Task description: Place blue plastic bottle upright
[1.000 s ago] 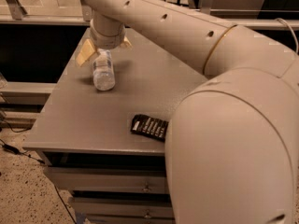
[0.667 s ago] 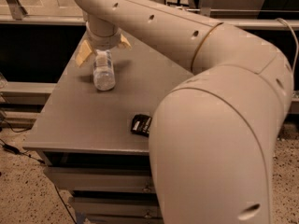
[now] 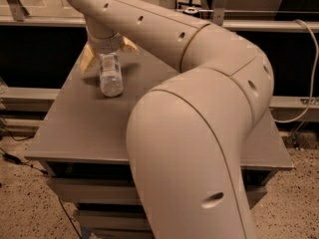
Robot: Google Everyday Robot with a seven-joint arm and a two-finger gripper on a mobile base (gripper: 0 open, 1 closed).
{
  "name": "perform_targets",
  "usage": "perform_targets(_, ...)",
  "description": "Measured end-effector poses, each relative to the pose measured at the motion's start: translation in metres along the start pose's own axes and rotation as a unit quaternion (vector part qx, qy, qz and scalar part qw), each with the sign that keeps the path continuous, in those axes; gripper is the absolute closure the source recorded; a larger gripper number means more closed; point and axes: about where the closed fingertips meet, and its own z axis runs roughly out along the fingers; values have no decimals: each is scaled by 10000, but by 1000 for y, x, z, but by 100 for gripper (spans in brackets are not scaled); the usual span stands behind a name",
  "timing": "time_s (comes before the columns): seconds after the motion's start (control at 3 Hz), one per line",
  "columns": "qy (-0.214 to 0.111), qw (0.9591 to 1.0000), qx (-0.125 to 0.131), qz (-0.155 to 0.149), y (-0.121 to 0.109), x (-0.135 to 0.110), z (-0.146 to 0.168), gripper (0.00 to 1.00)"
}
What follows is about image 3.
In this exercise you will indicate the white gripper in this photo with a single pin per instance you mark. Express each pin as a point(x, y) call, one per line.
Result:
point(106, 46)

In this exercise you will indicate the clear plastic water bottle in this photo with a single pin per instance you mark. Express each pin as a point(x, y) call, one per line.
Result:
point(111, 80)

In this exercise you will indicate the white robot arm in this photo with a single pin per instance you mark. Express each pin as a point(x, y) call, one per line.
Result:
point(185, 136)

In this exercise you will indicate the grey drawer cabinet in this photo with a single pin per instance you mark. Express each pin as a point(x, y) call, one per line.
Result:
point(84, 136)

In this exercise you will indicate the metal window railing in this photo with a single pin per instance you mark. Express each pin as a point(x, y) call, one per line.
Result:
point(58, 13)

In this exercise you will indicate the upper grey drawer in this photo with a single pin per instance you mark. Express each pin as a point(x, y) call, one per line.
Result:
point(122, 192)

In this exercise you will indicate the grey drawer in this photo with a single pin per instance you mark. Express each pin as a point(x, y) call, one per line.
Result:
point(122, 192)
point(103, 220)

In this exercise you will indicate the lower grey drawer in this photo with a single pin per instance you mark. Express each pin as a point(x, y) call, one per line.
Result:
point(103, 220)

